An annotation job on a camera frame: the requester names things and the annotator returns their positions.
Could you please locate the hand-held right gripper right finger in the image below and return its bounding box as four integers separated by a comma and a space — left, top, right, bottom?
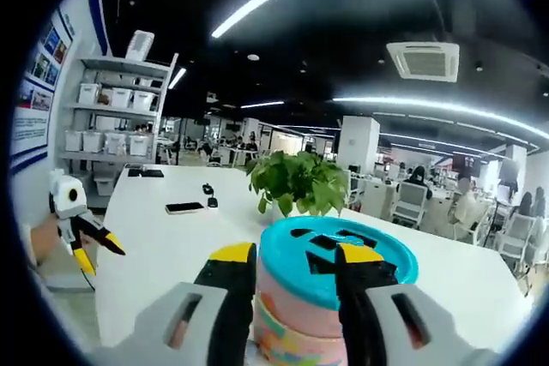
334, 243, 505, 366

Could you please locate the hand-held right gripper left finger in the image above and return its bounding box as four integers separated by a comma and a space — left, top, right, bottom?
87, 241, 258, 366

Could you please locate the pink toy storage bucket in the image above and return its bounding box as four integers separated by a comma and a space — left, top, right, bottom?
252, 216, 420, 366

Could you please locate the row of white storage bins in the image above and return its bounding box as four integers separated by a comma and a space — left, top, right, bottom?
63, 82, 155, 157

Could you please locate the person's left hand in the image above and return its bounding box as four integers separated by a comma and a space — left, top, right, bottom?
27, 216, 62, 267

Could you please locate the white table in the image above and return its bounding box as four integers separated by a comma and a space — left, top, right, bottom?
92, 164, 537, 366

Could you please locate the black flat case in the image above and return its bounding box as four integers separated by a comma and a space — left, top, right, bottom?
127, 167, 165, 178

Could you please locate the white-cased smartphone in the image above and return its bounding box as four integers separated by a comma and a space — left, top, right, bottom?
165, 201, 206, 215

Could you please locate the grey metal shelf rack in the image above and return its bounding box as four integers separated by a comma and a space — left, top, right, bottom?
59, 53, 179, 208

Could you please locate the row of white office chairs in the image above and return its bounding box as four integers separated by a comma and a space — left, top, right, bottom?
342, 168, 549, 273

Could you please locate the potted green plant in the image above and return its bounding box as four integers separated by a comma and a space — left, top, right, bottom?
246, 149, 351, 224

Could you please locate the white slatted device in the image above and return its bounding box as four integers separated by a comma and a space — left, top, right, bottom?
124, 30, 155, 62

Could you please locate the dark hanging sign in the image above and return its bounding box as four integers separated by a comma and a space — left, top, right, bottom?
452, 153, 481, 177

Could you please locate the grey display screen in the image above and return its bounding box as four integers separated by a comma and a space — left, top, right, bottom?
499, 158, 520, 183

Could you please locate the thin curved ceiling light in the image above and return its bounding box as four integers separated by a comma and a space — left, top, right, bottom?
332, 96, 549, 140

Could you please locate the ceiling air conditioner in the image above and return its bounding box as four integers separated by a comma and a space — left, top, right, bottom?
384, 41, 461, 83

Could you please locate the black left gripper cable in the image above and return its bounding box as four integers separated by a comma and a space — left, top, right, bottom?
78, 269, 96, 293

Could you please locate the wall poster board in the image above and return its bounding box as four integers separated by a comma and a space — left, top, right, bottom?
10, 9, 81, 174

